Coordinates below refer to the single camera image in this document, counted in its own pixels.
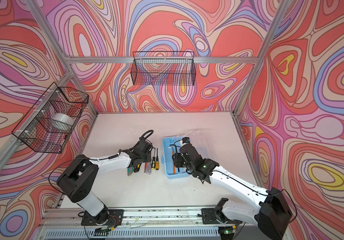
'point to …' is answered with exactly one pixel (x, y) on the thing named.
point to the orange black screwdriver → (173, 169)
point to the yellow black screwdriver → (157, 162)
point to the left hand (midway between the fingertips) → (150, 154)
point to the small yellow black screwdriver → (153, 160)
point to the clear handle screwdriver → (149, 168)
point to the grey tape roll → (62, 121)
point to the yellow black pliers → (136, 169)
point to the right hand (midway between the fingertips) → (176, 159)
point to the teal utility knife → (130, 170)
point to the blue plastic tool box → (167, 159)
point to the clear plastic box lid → (204, 142)
